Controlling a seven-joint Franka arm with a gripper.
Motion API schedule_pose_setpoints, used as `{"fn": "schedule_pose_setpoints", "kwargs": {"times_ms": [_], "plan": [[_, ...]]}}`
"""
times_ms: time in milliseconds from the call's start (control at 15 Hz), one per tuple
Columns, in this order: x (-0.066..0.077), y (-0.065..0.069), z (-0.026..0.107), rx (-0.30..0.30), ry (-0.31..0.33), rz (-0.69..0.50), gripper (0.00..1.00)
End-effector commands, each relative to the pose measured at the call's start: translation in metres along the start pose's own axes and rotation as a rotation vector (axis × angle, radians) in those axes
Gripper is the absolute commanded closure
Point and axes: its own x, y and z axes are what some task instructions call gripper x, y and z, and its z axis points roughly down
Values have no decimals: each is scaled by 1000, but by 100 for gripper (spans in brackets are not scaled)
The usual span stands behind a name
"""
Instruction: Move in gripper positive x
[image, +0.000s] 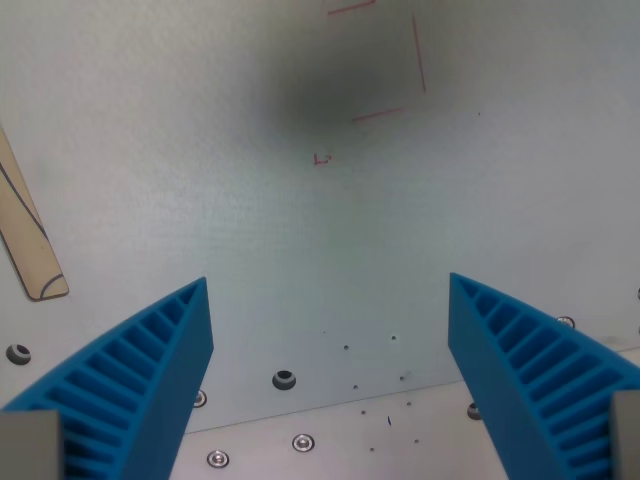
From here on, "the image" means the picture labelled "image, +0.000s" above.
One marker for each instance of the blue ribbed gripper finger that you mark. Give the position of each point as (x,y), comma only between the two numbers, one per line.
(530,370)
(135,370)

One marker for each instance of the silver socket head screw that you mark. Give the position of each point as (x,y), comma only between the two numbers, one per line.
(473,411)
(217,458)
(566,321)
(303,442)
(199,398)

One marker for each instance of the beige wooden board with lines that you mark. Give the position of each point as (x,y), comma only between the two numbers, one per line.
(22,225)

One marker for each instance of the white mounting plate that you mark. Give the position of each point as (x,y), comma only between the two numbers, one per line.
(320,165)

